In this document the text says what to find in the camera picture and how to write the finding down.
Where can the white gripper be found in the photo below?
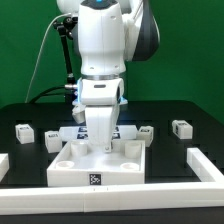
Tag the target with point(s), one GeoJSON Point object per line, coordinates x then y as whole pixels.
{"type": "Point", "coordinates": [101, 122]}

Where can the white obstacle fence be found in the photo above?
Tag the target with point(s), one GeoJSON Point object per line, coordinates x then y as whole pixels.
{"type": "Point", "coordinates": [208, 191]}

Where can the white square tabletop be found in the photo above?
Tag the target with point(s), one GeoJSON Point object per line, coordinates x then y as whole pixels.
{"type": "Point", "coordinates": [79, 164]}

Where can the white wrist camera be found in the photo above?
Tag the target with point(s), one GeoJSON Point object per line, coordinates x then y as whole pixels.
{"type": "Point", "coordinates": [78, 113]}

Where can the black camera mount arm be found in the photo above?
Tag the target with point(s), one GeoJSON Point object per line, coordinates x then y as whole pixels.
{"type": "Point", "coordinates": [64, 30]}

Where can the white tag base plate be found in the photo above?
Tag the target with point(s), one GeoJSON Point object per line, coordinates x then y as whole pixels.
{"type": "Point", "coordinates": [125, 132]}

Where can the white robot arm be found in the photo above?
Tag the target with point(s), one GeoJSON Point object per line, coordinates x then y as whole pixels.
{"type": "Point", "coordinates": [108, 34]}

